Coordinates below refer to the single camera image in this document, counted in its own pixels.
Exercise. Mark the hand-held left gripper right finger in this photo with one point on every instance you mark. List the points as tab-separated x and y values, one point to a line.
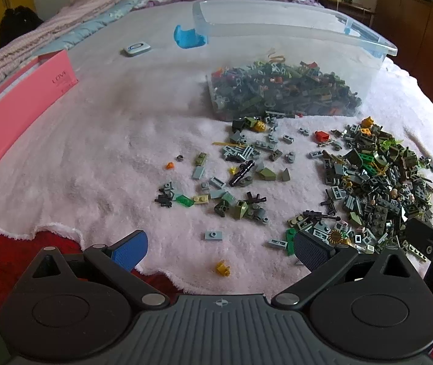
311	249

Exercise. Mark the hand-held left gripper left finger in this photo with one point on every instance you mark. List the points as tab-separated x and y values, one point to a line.
131	251

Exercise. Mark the pile of toy bricks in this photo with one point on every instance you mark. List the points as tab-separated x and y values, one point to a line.
372	182

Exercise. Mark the heap of mixed toy bricks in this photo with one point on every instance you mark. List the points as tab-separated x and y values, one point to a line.
277	87

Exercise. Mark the clear plastic storage bin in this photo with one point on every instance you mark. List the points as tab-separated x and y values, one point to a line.
277	34

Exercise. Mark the grey flat toy plate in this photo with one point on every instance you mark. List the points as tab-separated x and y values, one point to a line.
212	235

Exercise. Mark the yellow toy brick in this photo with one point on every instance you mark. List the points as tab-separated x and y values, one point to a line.
223	269

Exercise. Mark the black toy gun piece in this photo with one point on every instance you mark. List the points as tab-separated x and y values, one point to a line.
241	173

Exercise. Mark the red toy brick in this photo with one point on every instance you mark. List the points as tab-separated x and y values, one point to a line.
321	137

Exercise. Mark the white fluffy blanket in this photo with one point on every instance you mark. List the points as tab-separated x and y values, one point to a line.
106	140

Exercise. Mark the gold toy helmet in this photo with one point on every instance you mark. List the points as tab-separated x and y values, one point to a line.
260	125

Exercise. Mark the pink cardboard box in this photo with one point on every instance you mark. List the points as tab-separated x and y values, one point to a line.
18	114

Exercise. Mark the wooden cabinet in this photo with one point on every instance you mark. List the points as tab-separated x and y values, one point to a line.
422	38

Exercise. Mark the small white device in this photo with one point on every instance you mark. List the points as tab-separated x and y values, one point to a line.
136	48

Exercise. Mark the blue bin latch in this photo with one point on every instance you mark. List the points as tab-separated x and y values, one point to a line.
186	38

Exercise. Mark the light blue quilt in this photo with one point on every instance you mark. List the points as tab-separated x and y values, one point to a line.
98	22

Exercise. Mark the wooden nightstand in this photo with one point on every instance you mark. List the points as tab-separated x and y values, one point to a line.
357	13

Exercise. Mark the pink striped quilt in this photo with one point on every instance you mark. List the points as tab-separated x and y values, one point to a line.
30	38

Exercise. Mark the black backpack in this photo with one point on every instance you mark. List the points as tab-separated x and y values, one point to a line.
18	26

